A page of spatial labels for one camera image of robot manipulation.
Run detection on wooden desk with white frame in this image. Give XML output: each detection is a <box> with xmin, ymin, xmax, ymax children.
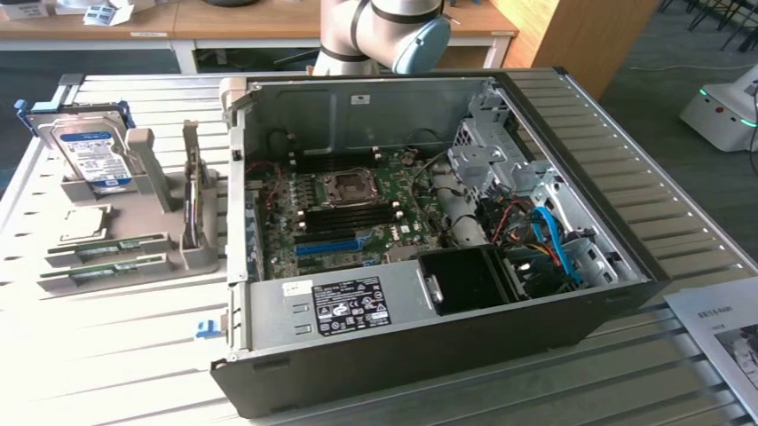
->
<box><xmin>0</xmin><ymin>0</ymin><xmax>520</xmax><ymax>75</ymax></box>

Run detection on silver CPU chip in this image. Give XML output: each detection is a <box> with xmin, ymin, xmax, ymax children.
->
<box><xmin>60</xmin><ymin>208</ymin><xmax>111</xmax><ymax>241</ymax></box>

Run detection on blue disk carrier frame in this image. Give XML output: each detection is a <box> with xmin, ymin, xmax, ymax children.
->
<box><xmin>13</xmin><ymin>99</ymin><xmax>136</xmax><ymax>154</ymax></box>

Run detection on blue expansion slot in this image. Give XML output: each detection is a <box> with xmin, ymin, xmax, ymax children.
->
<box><xmin>294</xmin><ymin>238</ymin><xmax>363</xmax><ymax>256</ymax></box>

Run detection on black open PC case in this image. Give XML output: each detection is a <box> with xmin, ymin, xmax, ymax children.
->
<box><xmin>209</xmin><ymin>67</ymin><xmax>673</xmax><ymax>420</ymax></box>

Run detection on metal disk bay cage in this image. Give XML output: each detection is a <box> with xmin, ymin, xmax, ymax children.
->
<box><xmin>447</xmin><ymin>78</ymin><xmax>629</xmax><ymax>288</ymax></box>

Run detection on grey parts rack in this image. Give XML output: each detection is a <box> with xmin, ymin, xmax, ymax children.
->
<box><xmin>36</xmin><ymin>128</ymin><xmax>229</xmax><ymax>304</ymax></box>

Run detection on metal CPU socket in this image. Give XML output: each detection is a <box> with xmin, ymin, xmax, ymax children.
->
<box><xmin>318</xmin><ymin>171</ymin><xmax>379</xmax><ymax>209</ymax></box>

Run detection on wooden cabinet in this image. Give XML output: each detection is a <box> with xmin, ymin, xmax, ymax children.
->
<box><xmin>490</xmin><ymin>0</ymin><xmax>662</xmax><ymax>101</ymax></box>

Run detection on hard disk with blue label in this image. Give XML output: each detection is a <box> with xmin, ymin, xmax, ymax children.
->
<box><xmin>48</xmin><ymin>115</ymin><xmax>132</xmax><ymax>195</ymax></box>

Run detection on white paper boxes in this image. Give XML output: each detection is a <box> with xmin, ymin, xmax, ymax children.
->
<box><xmin>0</xmin><ymin>0</ymin><xmax>152</xmax><ymax>27</ymax></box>

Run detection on printed instruction sheet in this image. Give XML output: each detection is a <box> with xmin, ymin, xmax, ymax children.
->
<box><xmin>662</xmin><ymin>288</ymin><xmax>758</xmax><ymax>416</ymax></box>

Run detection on green RAM stick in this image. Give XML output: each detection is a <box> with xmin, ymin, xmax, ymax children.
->
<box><xmin>47</xmin><ymin>237</ymin><xmax>156</xmax><ymax>263</ymax></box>
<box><xmin>37</xmin><ymin>256</ymin><xmax>164</xmax><ymax>286</ymax></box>

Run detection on blue SATA wire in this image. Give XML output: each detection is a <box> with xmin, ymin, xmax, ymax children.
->
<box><xmin>531</xmin><ymin>206</ymin><xmax>587</xmax><ymax>288</ymax></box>

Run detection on red wire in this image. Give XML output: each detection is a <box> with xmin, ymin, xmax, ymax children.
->
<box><xmin>245</xmin><ymin>160</ymin><xmax>283</xmax><ymax>223</ymax></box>

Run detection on green motherboard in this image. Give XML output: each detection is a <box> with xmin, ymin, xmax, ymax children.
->
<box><xmin>245</xmin><ymin>148</ymin><xmax>468</xmax><ymax>281</ymax></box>

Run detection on grey power supply unit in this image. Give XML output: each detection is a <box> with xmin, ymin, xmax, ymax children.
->
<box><xmin>239</xmin><ymin>260</ymin><xmax>443</xmax><ymax>351</ymax></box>

